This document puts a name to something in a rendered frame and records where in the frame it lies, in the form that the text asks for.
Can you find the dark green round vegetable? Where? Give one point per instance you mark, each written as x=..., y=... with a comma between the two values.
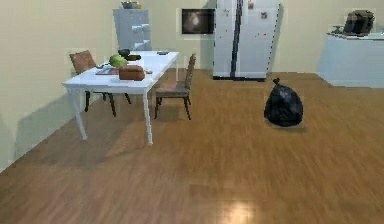
x=124, y=52

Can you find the white two-door fridge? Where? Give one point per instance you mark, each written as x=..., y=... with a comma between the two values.
x=246, y=40

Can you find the grey chest of drawers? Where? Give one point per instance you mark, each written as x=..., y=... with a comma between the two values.
x=131, y=30

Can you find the brown wooden chair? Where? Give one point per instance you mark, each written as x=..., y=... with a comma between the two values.
x=176, y=89
x=82, y=62

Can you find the white kitchen counter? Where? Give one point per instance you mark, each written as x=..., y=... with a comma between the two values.
x=354, y=60

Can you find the green lettuce head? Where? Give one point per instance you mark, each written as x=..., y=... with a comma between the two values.
x=117, y=61

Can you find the small dark flat object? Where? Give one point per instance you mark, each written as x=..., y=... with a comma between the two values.
x=162, y=52

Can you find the dark framed wall picture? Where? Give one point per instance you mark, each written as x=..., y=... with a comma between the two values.
x=198, y=21

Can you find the black garbage bag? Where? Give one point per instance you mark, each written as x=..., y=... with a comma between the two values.
x=283, y=106

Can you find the grey bowl with fruit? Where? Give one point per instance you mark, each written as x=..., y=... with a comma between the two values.
x=129, y=4

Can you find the brown bread loaf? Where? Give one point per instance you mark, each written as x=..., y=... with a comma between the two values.
x=132, y=72

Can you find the white dining table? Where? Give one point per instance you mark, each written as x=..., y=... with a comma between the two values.
x=153, y=63

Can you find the dark round pan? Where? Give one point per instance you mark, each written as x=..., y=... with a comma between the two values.
x=133, y=57

